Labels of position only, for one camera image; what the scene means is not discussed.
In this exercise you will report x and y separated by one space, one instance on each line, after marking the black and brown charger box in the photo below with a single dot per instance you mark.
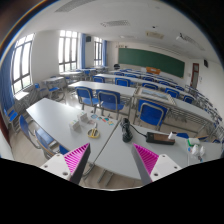
159 138

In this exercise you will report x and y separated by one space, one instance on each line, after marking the blue chair second row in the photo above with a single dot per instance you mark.
109 100
150 113
85 96

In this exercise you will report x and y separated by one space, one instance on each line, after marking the left large window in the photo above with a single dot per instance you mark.
20 66

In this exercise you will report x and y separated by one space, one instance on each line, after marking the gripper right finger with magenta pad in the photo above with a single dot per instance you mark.
151 166

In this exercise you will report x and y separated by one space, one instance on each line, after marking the blue chair near left window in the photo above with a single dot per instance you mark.
12 117

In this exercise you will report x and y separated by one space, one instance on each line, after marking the blue chair second row middle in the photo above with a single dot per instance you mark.
109 100

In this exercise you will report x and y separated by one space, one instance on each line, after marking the colourful cards on desk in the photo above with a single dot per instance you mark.
104 119

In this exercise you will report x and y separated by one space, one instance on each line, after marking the green chalkboard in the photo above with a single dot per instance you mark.
145 58

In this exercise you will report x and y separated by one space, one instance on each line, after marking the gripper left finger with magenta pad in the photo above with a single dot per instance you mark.
69 166

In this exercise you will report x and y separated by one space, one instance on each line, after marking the blue chair second row right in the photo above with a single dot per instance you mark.
150 113

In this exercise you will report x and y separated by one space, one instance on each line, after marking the brown door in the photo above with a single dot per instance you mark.
195 75

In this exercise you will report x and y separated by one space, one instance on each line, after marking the blue chair beside left desk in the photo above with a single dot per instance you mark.
41 139

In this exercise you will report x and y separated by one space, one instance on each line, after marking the white box near cards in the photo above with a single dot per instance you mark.
82 116

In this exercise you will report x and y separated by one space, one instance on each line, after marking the near left grey desk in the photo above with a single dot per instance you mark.
54 118

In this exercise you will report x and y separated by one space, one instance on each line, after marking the second row grey desk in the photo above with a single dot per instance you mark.
124 91

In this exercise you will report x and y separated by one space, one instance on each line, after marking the far window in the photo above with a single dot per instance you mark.
97 51

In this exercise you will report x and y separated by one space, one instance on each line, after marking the blue curtain left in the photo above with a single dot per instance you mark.
6 95

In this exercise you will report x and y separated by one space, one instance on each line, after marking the middle window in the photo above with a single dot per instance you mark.
67 51

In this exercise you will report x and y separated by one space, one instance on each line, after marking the blue chair second row left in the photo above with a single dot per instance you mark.
85 96

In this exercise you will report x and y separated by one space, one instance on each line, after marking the small white box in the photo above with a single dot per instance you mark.
74 124

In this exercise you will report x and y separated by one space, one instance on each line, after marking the white and green items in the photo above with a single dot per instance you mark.
195 149

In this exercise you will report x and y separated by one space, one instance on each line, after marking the black power strip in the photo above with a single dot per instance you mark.
126 133

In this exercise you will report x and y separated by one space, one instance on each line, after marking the near right grey desk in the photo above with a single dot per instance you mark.
116 156

